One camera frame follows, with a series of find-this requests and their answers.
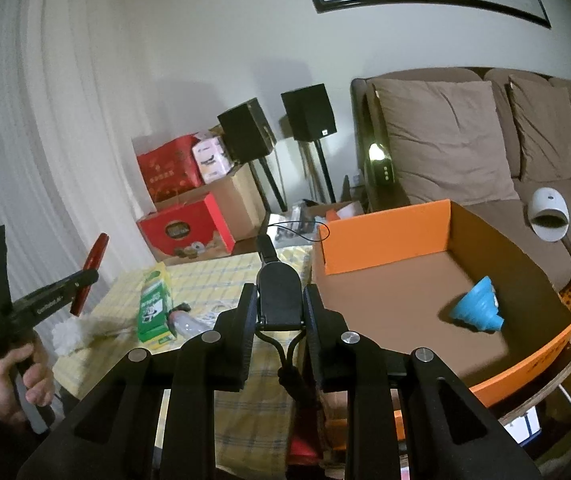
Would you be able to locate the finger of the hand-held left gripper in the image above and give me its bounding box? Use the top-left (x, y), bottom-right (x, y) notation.
top-left (63, 269), bottom-right (100, 297)

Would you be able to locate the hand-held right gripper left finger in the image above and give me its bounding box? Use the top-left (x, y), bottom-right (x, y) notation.
top-left (18, 282), bottom-right (257, 480)

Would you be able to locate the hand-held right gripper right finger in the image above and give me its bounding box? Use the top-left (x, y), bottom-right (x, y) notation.
top-left (303, 284), bottom-right (549, 480)

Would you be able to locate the red oblong plastic tool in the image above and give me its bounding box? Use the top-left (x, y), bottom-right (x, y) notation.
top-left (72, 232), bottom-right (110, 317)

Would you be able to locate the black strap clip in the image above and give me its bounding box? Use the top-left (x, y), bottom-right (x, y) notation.
top-left (253, 220), bottom-right (331, 411)

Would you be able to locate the white fluffy duster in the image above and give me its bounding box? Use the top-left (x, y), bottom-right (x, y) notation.
top-left (50, 310), bottom-right (139, 356)

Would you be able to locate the clear bottle pink cap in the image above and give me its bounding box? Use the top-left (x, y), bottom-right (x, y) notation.
top-left (168, 302), bottom-right (216, 338)

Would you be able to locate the green toothpaste box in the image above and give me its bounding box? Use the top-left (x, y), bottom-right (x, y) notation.
top-left (136, 262), bottom-right (176, 352)

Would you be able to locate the orange cardboard box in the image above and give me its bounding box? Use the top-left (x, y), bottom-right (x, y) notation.
top-left (310, 199), bottom-right (571, 443)

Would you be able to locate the blue collapsible funnel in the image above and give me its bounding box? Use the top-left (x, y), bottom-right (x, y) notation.
top-left (448, 275), bottom-right (506, 333)

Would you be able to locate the person's left hand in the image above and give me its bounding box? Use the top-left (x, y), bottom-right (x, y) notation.
top-left (0, 332), bottom-right (57, 428)

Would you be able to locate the yellow plaid tablecloth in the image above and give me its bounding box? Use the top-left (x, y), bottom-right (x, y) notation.
top-left (53, 245), bottom-right (326, 476)

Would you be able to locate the open cluttered floor box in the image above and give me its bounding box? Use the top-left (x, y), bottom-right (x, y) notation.
top-left (270, 201), bottom-right (366, 241)

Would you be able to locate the red chocolate gift box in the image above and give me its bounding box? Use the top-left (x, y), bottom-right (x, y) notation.
top-left (136, 192), bottom-right (237, 266)

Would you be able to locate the black speaker stand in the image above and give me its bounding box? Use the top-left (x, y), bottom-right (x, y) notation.
top-left (250, 157), bottom-right (289, 213)
top-left (313, 139), bottom-right (337, 204)

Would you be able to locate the white curtain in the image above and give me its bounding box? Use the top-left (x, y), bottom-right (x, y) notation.
top-left (0, 0), bottom-right (161, 411)

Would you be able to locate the pink tissue pack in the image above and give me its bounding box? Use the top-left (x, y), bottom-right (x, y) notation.
top-left (192, 135), bottom-right (231, 184)

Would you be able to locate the dark device with light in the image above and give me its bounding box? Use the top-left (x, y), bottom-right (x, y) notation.
top-left (365, 142), bottom-right (396, 186)

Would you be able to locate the black speaker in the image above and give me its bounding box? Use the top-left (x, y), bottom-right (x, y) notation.
top-left (217, 98), bottom-right (275, 165)
top-left (280, 83), bottom-right (337, 142)

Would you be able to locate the large brown sofa cushion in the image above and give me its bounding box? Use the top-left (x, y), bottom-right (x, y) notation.
top-left (373, 78), bottom-right (521, 207)

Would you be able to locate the colourful printed board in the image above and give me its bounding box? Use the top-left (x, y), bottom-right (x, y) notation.
top-left (505, 405), bottom-right (541, 446)

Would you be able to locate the white dome nail lamp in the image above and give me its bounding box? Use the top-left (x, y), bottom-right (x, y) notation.
top-left (528, 187), bottom-right (571, 242)

